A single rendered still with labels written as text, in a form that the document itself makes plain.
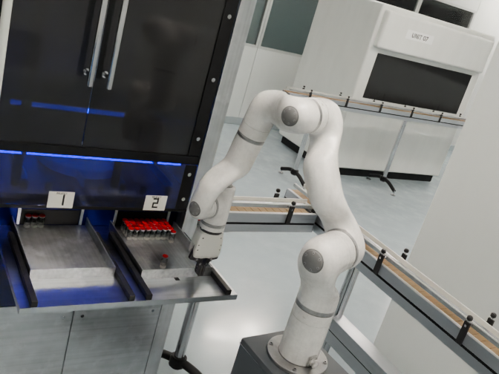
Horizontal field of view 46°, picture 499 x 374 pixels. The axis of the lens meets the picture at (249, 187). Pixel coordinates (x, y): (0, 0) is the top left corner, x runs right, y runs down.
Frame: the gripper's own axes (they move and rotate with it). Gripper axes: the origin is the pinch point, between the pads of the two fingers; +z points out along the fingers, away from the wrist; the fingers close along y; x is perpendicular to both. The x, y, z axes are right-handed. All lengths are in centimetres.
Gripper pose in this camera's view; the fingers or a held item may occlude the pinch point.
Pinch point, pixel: (200, 268)
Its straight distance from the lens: 200.0
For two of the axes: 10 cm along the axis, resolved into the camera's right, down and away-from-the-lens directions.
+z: -2.7, 9.0, 3.3
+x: 4.8, 4.2, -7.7
